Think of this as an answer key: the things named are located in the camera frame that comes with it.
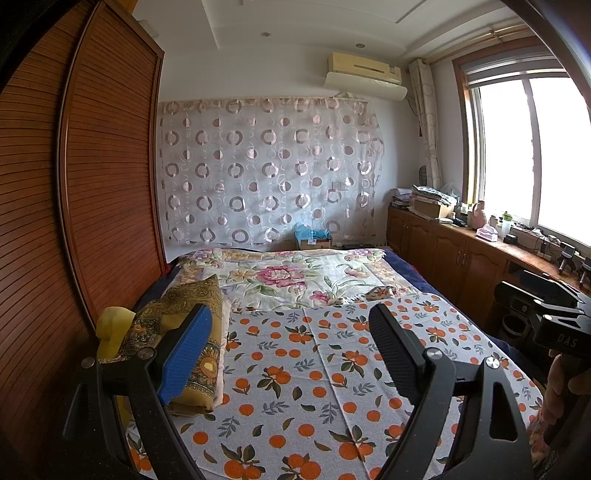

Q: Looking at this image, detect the brown patterned garment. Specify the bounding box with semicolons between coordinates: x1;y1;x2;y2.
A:
99;276;226;414

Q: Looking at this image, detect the floral bedspread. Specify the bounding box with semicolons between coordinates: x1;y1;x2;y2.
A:
175;248;416;310

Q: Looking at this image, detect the small tripod camera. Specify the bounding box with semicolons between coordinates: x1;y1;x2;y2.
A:
556;242;578;275

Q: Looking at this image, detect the low wooden cabinet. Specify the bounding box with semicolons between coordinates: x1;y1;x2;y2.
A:
385;205;591;333

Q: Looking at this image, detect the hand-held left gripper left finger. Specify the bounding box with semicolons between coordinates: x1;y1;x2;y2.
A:
62;302;215;480

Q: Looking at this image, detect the person's right hand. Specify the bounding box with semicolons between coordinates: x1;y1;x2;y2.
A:
547;354;578;404

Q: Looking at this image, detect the wooden curtain rod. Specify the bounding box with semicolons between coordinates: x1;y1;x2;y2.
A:
427;25;536;63

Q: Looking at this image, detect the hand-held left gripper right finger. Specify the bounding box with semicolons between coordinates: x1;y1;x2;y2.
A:
368;302;536;480

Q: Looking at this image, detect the beige air conditioner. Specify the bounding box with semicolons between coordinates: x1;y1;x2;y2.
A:
327;52;402;85

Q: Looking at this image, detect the circle-patterned sheer wall curtain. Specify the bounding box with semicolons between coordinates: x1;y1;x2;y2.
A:
157;96;386;246

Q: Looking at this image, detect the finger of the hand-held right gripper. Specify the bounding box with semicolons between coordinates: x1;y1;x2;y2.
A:
519;270;585;298
495;281;585;319

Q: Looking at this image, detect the yellow plush toy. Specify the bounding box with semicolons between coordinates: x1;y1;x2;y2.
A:
96;307;137;365

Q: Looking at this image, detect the stack of papers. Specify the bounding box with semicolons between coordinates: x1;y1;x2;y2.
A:
392;187;416;211

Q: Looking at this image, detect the flat cardboard box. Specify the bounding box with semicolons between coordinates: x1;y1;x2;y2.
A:
412;198;455;220

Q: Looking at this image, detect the window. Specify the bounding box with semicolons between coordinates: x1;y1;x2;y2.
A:
452;44;591;259

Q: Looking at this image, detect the blue plastic bag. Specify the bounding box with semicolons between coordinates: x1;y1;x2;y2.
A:
295;224;331;242

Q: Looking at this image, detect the orange fruit print sheet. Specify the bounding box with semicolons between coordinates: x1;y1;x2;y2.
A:
124;293;546;480

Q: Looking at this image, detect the wooden slatted wardrobe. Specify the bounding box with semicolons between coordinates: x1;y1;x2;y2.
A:
0;0;167;462

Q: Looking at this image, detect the beige patterned window curtain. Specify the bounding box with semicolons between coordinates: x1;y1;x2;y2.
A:
409;58;444;190

